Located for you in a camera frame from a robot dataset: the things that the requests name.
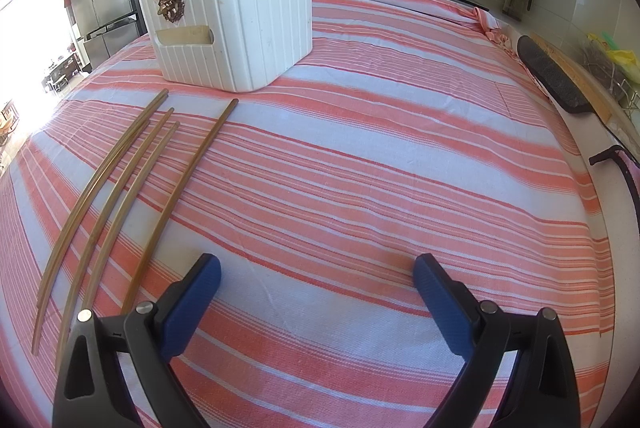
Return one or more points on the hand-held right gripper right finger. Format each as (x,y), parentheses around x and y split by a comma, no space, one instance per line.
(442,303)

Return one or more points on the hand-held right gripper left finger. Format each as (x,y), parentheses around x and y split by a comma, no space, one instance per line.
(192,303)

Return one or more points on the white ribbed storage box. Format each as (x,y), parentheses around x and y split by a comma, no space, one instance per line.
(250,18)

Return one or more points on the pink striped tablecloth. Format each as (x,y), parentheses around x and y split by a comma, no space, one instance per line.
(350,158)

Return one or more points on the black flat paddle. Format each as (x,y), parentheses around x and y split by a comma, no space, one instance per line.
(555,73)

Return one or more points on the wooden cutting board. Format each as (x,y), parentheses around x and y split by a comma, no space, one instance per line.
(589,80)

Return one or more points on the yellow plastic bag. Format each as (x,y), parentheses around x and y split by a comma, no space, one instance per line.
(622,60)

